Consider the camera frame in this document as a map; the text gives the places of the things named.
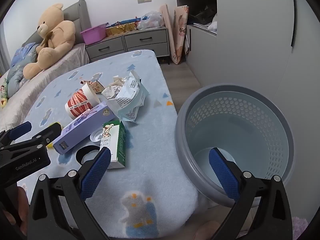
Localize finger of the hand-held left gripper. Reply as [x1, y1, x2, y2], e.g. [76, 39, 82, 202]
[0, 121, 32, 148]
[0, 123, 62, 155]

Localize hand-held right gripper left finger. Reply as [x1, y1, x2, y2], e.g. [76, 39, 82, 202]
[27, 147, 112, 240]

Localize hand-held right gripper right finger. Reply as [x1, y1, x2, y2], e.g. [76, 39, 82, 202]
[208, 147, 293, 240]

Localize black rimmed round lid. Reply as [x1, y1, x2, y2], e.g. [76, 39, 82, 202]
[76, 145, 102, 166]

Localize purple cartoon cardboard box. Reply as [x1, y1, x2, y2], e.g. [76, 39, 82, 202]
[52, 102, 116, 155]

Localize white round plastic lid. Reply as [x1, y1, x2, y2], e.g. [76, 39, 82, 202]
[90, 129, 103, 143]

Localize green white milk carton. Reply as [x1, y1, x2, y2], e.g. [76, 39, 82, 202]
[99, 119, 126, 170]

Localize red patterned paper cup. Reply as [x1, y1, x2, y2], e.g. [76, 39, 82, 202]
[64, 83, 102, 120]

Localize grey perforated waste bin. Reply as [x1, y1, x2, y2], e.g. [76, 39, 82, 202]
[174, 84, 295, 208]

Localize brown snack wrapper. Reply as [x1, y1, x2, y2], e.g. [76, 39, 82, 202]
[80, 79, 103, 93]

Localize white paper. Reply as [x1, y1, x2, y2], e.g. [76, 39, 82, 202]
[101, 85, 123, 100]

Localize blue white plastic package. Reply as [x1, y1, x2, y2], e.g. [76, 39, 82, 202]
[107, 70, 150, 123]

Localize beige tissue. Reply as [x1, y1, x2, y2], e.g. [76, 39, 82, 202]
[112, 75, 129, 87]

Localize person's left hand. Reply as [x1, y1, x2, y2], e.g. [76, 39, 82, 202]
[2, 186, 30, 232]

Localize beige bed sheet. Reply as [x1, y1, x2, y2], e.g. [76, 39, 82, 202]
[0, 42, 90, 130]

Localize person's leg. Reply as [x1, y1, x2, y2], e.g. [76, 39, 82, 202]
[193, 220, 227, 240]

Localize blue patterned pillow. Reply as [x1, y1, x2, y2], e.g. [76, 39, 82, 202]
[6, 42, 40, 98]

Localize blue printed blanket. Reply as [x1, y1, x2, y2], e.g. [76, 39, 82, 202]
[10, 49, 209, 240]

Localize purple fuzzy cloth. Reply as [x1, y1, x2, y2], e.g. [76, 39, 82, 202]
[291, 216, 309, 240]

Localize beige teddy bear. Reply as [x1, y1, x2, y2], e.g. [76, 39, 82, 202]
[23, 3, 76, 80]

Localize purple plastic basket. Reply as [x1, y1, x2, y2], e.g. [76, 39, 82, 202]
[80, 24, 107, 45]

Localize grey bed headboard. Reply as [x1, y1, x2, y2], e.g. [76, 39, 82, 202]
[22, 0, 92, 48]

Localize golden gift box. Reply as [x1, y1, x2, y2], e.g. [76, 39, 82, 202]
[105, 23, 138, 37]

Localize grey drawer cabinet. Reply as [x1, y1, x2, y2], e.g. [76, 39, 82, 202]
[85, 27, 169, 63]

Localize blue printed wrapping roll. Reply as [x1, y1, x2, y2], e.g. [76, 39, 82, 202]
[107, 17, 145, 28]

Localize dark flat boards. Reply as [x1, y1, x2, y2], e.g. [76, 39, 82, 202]
[184, 29, 192, 55]

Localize stack of white papers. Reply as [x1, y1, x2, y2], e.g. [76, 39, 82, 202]
[194, 23, 217, 34]

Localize white bag in niche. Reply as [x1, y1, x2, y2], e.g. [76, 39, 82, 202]
[207, 14, 218, 32]

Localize pink printed folded mat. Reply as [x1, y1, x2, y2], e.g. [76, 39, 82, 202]
[172, 5, 190, 65]

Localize clear plastic bag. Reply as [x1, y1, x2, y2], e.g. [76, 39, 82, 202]
[137, 11, 165, 30]

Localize plain pink folded mat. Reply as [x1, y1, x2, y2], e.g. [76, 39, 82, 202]
[160, 4, 179, 64]

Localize dark clutter in niche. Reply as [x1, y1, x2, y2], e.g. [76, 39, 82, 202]
[187, 5, 217, 25]

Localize black wardrobe handle strip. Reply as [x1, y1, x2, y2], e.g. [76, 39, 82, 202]
[291, 0, 297, 47]

